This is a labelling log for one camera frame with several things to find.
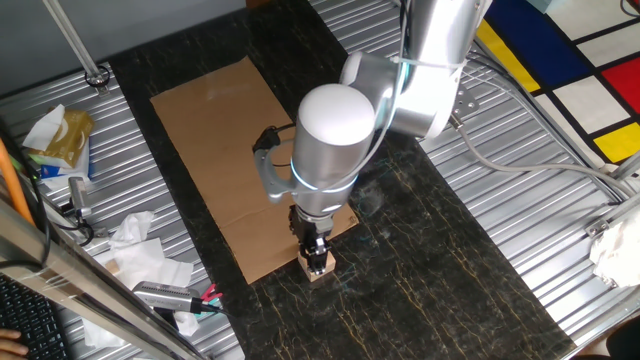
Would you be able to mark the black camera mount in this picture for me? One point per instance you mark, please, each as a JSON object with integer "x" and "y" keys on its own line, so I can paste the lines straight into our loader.
{"x": 100, "y": 232}

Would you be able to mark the silver metal frame beam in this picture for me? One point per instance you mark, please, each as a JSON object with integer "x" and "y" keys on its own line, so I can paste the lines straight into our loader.
{"x": 75, "y": 280}

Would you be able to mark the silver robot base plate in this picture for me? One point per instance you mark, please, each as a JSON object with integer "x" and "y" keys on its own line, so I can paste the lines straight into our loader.
{"x": 467, "y": 102}

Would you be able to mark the person hand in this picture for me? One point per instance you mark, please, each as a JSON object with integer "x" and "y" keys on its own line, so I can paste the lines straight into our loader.
{"x": 11, "y": 342}

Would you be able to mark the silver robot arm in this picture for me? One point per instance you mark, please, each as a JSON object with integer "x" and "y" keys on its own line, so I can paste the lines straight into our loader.
{"x": 330, "y": 150}

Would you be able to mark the red clothespin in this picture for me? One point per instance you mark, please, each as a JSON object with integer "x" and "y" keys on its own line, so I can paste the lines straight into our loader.
{"x": 212, "y": 292}

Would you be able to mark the mondrian pattern mat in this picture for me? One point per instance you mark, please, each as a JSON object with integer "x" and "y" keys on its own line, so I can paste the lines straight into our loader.
{"x": 525, "y": 40}

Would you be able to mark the black marble pattern mat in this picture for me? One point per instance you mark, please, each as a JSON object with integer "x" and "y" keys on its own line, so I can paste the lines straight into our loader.
{"x": 425, "y": 250}

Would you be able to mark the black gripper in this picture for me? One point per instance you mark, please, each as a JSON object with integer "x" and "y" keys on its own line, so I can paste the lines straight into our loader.
{"x": 305, "y": 230}

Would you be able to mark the small wooden cube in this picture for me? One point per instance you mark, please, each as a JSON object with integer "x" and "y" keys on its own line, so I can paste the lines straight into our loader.
{"x": 113, "y": 268}

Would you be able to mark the yellow tissue box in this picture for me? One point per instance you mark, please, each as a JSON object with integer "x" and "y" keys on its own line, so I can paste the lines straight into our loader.
{"x": 70, "y": 140}

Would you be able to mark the brown cardboard sheet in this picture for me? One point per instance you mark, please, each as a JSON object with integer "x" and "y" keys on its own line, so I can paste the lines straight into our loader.
{"x": 210, "y": 125}

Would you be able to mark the aluminium profile bar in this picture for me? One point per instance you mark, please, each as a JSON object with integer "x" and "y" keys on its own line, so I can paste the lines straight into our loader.
{"x": 615, "y": 215}

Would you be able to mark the orange tube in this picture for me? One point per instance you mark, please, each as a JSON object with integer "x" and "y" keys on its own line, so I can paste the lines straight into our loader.
{"x": 15, "y": 185}

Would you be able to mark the white crumpled cloth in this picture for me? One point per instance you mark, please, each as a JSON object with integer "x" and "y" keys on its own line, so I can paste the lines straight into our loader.
{"x": 617, "y": 252}

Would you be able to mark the white pulled tissue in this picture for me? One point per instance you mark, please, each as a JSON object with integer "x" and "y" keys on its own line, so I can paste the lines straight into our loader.
{"x": 45, "y": 130}

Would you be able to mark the large white tissue sheet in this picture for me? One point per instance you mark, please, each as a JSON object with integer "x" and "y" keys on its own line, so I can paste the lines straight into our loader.
{"x": 145, "y": 265}

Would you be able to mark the large wooden cube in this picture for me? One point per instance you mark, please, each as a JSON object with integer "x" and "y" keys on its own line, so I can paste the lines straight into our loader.
{"x": 331, "y": 262}

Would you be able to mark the black keyboard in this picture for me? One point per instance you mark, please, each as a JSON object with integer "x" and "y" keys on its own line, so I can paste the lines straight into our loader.
{"x": 30, "y": 320}

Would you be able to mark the aluminium pole with foot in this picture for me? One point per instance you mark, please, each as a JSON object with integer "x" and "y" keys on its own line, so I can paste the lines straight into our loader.
{"x": 75, "y": 40}

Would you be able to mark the blue white tissue pack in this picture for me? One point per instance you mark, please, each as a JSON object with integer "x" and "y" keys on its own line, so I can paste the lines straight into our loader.
{"x": 55, "y": 172}

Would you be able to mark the crumpled white tissue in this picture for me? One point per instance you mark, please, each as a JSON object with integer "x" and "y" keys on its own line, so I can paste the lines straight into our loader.
{"x": 132, "y": 227}

